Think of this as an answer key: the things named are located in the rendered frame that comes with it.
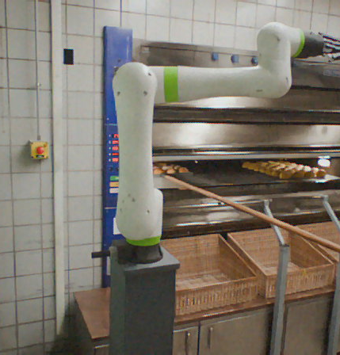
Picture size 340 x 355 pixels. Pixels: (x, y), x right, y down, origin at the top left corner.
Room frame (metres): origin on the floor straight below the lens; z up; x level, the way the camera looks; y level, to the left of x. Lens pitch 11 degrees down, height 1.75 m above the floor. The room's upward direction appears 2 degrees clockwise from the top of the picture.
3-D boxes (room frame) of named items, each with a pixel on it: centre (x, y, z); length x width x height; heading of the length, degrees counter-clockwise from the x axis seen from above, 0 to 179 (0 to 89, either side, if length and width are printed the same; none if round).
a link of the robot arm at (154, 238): (1.36, 0.09, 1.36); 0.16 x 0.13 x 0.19; 176
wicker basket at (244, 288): (2.38, -0.21, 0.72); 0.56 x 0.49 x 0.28; 115
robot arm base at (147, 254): (1.35, 0.14, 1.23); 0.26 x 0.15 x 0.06; 114
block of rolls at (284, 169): (3.50, -0.99, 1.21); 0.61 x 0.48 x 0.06; 24
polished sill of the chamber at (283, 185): (2.88, -0.63, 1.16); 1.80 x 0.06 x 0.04; 114
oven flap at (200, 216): (2.86, -0.63, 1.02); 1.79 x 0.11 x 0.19; 114
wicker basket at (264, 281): (2.62, -0.77, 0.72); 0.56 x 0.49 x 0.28; 115
